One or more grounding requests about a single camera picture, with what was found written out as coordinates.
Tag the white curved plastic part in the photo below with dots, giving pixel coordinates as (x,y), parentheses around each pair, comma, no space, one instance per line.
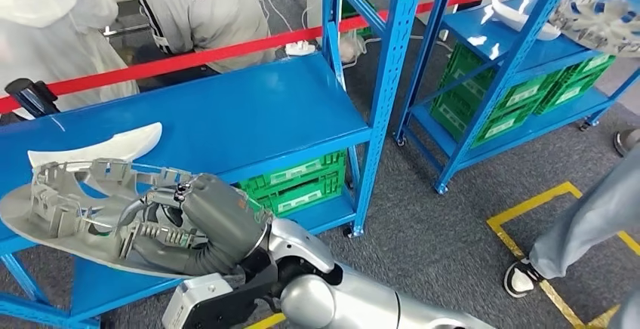
(515,19)
(125,144)

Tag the pale wrist camera, black bracket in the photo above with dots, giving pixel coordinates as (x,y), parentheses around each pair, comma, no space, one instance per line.
(200,301)

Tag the grey plastic wheel cover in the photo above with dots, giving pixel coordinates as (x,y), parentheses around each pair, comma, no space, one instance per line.
(595,27)
(20,212)

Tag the white power strip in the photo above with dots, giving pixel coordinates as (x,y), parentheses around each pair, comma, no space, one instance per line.
(300,48)

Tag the red barrier belt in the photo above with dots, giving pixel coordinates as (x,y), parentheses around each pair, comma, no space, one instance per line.
(200,57)

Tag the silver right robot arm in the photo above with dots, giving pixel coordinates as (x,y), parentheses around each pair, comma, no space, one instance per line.
(360,301)

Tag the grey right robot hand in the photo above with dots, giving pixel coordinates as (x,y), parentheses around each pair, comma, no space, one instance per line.
(225,217)

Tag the blue metal shelf rack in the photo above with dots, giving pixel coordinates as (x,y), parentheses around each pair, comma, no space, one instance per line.
(475,32)
(225,107)

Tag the black stanchion post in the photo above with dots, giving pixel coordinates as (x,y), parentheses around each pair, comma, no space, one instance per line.
(30,97)

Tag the person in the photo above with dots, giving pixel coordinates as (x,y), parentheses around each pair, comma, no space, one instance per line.
(210,12)
(50,42)
(590,221)

